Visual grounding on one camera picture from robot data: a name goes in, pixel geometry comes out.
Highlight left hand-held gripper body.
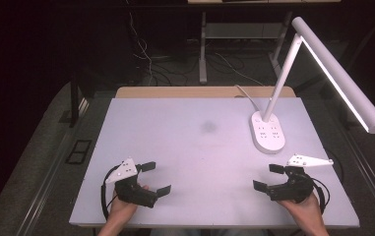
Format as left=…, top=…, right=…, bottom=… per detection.
left=104, top=157, right=158, bottom=209

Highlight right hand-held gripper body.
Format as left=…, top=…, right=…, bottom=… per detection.
left=267, top=153, right=335, bottom=203

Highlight person's left hand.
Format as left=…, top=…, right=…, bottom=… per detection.
left=108, top=184, right=151, bottom=227

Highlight person's right hand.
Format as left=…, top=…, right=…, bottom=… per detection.
left=278, top=192, right=323, bottom=228

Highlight white desk lamp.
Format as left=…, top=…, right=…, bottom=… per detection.
left=249, top=16, right=375, bottom=155

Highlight white table mat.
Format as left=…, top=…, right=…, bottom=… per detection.
left=69, top=96, right=361, bottom=229

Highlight dark stand leg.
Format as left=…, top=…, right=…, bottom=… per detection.
left=69, top=78, right=81, bottom=128

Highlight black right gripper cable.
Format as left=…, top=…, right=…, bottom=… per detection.
left=306, top=176, right=331, bottom=215

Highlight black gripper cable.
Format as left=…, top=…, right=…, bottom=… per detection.
left=306, top=176, right=331, bottom=215
left=100, top=164, right=121, bottom=221

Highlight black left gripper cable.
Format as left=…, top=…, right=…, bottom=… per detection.
left=100, top=164, right=121, bottom=221

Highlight black floor frame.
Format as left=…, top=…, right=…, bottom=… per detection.
left=64, top=139, right=93, bottom=165

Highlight white lamp cable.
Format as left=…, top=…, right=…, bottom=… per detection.
left=234, top=84, right=261, bottom=113

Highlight black floor cables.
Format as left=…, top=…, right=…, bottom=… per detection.
left=149, top=52, right=275, bottom=87

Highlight white hanging cable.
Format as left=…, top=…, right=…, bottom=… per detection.
left=127, top=9, right=154, bottom=87

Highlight grey metal table frame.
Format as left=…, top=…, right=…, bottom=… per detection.
left=198, top=11, right=293, bottom=86

